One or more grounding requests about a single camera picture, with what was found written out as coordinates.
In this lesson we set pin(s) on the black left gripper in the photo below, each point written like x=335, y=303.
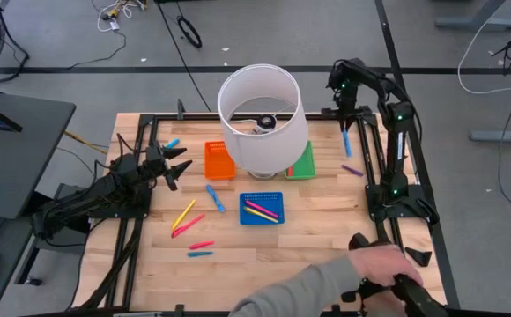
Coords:
x=155, y=162

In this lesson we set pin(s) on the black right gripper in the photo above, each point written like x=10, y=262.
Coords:
x=346, y=105

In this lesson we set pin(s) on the light blue Sharpie highlighter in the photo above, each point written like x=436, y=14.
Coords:
x=172, y=143

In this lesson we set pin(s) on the blue marker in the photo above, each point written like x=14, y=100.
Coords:
x=215, y=198
x=346, y=143

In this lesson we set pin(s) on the purple marker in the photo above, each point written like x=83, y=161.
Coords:
x=352, y=170

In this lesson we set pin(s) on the pink red marker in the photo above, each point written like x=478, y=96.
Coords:
x=188, y=226
x=289, y=171
x=262, y=209

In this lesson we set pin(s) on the short pink marker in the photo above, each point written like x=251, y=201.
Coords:
x=201, y=245

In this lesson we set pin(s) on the teal marker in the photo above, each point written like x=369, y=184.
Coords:
x=200, y=254

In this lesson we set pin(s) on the yellow marker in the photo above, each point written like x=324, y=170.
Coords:
x=183, y=215
x=260, y=215

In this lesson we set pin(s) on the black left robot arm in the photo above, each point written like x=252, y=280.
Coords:
x=105, y=192

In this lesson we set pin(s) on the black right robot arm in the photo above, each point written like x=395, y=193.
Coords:
x=394, y=176

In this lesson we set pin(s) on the person's forearm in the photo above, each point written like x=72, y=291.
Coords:
x=299, y=290

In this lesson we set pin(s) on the orange plastic basket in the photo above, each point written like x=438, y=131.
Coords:
x=218, y=165

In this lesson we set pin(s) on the green plastic basket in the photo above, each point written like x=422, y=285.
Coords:
x=304, y=167

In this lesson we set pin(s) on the white shade silver lamp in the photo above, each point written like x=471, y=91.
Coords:
x=264, y=145

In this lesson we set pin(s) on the blue plastic basket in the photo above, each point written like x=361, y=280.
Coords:
x=273, y=198

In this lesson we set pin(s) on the dark grey desk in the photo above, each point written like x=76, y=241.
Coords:
x=22, y=167

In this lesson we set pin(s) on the black spare finger piece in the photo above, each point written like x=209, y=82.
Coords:
x=419, y=257

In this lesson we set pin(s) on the grey desk foot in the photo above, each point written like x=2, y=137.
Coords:
x=502, y=135
x=476, y=23

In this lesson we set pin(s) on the black aluminium table frame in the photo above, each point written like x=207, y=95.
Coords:
x=317, y=117

